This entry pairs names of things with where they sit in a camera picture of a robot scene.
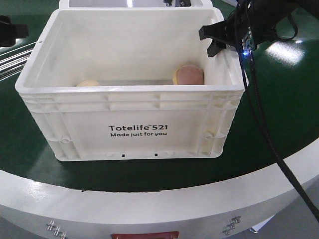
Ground red warning label plate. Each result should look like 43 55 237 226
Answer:
111 231 179 239

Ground white plastic tote box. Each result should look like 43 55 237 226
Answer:
15 6 244 161

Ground chrome guide rail bars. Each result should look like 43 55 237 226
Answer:
0 42 35 80

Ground green circuit board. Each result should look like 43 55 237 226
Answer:
241 27 256 53

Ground brown round plush toy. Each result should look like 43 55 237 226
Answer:
172 64 204 85

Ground cream round plush toy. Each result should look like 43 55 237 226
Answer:
76 80 100 87

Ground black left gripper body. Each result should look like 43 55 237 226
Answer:
0 15 29 47

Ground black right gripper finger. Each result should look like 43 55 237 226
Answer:
199 21 227 40
207 39 226 58

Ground black braided cable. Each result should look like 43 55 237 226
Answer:
239 0 319 224

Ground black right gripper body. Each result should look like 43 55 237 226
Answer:
224 0 319 47

